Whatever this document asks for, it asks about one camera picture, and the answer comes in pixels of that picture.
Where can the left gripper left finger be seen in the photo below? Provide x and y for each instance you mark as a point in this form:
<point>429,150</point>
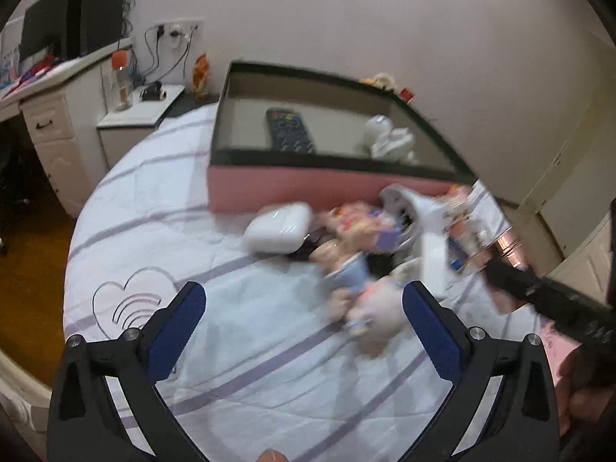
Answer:
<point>83,421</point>

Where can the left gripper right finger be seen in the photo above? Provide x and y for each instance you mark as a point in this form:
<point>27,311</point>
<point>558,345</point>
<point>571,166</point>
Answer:
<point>522,424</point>

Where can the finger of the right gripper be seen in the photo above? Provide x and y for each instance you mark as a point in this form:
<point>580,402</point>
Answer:
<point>529,283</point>

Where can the rose gold metal cup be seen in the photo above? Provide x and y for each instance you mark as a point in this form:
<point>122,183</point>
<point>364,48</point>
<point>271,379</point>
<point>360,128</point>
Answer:
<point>507,248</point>

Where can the white charger adapter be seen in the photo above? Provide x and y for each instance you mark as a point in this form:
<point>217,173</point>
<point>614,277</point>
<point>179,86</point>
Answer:
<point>434,266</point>

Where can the pink pig figurine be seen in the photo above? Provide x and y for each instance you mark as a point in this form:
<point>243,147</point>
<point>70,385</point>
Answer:
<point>355,255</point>

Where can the white round-head figurine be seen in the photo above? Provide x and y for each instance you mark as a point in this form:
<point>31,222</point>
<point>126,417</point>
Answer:
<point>386,143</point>

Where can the white earbuds case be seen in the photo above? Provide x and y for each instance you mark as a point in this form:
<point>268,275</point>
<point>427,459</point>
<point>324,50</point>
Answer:
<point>279,229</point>

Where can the black TV remote control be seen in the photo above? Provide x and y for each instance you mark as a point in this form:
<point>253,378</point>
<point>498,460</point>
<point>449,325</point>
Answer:
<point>288,132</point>

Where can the right hand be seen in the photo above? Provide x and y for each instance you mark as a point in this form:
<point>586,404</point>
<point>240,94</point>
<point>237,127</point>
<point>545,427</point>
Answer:
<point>584,394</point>

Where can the left hand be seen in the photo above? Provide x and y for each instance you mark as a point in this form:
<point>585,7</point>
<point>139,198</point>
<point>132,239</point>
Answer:
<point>272,455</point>

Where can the heart-shaped wifi sign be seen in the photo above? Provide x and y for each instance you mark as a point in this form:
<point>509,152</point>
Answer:
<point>120,306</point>

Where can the white striped quilted tablecloth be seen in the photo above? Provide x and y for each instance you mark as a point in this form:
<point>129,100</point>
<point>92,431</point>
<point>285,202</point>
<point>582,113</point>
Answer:
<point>265,369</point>

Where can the white plush toy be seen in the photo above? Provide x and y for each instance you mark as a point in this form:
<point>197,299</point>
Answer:
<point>381,81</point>

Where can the white low side cabinet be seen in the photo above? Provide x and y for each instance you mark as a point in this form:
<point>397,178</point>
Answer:
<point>120,131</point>

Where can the white desk with drawers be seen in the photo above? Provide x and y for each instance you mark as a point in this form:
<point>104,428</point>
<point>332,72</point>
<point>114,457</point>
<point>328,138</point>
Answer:
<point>61,109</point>

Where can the orange-cap water bottle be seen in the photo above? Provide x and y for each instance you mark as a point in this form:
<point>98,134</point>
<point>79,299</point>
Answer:
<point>121,81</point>

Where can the pink storage box tray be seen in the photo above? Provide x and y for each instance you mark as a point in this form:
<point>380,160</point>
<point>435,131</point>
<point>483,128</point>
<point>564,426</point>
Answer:
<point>245,174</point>

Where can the orange snack bag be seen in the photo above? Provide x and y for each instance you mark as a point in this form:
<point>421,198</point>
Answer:
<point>200,77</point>

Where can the black computer monitor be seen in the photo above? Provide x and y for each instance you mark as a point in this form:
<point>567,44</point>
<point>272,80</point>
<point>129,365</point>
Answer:
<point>45,27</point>

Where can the black computer tower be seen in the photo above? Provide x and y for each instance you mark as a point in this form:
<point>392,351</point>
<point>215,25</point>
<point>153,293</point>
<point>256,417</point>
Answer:
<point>90,25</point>

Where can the wall power outlet strip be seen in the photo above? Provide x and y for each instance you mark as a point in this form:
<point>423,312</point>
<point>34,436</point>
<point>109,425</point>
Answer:
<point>182,26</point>

